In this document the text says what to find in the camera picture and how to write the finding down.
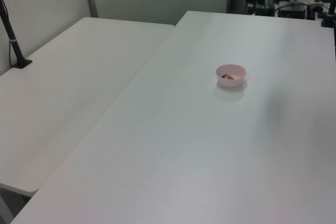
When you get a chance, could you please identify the thin grey pole cable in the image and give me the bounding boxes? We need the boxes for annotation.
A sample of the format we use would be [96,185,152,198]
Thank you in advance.
[7,40,14,68]

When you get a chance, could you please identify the black electronics box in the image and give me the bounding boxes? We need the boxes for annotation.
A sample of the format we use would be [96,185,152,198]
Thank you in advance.
[279,3,308,20]

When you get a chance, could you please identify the black camera stand pole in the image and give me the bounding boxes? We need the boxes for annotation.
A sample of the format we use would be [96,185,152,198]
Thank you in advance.
[0,0,34,69]

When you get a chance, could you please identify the pink plastic bowl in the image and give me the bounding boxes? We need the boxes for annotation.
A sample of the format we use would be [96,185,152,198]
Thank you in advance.
[216,63,247,88]

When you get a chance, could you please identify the black pole with table clamp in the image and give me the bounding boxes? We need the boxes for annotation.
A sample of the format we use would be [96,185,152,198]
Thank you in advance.
[320,0,336,28]

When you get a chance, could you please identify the white side table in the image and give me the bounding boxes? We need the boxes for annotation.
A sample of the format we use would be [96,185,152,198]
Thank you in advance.
[0,17,176,197]

